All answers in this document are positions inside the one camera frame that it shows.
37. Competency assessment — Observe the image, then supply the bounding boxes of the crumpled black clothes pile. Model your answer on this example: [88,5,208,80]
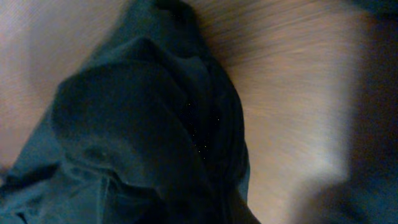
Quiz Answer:
[294,0,397,223]

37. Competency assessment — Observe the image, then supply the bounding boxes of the black trousers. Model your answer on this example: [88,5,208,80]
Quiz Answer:
[1,1,257,224]

